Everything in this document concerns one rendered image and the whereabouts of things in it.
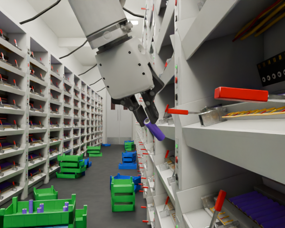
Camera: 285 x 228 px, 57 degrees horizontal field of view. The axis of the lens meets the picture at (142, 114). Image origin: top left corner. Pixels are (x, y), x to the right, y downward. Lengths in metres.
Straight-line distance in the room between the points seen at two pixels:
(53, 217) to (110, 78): 0.88
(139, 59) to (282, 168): 0.32
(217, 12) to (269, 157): 0.24
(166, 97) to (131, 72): 0.85
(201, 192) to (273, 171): 0.40
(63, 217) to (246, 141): 1.08
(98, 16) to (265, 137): 0.34
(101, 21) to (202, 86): 0.29
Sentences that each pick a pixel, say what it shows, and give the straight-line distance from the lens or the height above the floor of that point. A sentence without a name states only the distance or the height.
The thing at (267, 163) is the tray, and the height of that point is 0.72.
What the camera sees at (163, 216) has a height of 0.36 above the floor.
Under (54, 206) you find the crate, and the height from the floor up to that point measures 0.34.
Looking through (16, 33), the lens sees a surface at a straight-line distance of 3.10.
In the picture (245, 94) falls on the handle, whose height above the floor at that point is 0.78.
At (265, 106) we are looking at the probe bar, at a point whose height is 0.78.
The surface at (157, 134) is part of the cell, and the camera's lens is 0.56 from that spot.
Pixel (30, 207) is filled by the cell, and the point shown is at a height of 0.36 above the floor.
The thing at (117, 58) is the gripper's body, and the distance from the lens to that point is 0.50.
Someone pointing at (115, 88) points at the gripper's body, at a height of 0.83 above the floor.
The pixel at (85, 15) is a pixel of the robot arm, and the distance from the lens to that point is 0.49.
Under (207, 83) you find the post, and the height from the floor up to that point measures 0.85.
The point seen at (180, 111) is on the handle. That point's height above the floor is 0.78.
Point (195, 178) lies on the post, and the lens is 0.64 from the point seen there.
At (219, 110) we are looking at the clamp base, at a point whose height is 0.78.
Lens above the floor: 0.76
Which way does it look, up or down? 2 degrees up
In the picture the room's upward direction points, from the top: straight up
